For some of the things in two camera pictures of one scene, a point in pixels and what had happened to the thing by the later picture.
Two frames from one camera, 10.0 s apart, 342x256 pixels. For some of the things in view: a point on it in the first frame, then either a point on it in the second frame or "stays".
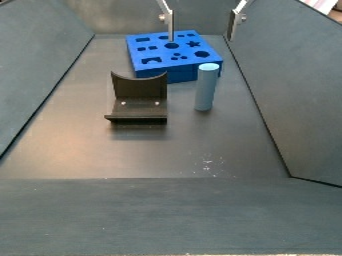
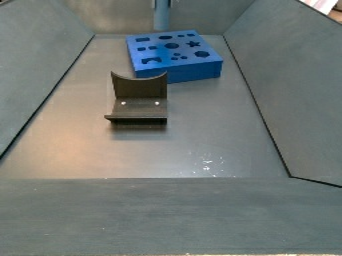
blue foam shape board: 155,56 stays
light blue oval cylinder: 206,86 → 160,23
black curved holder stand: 139,99 stays
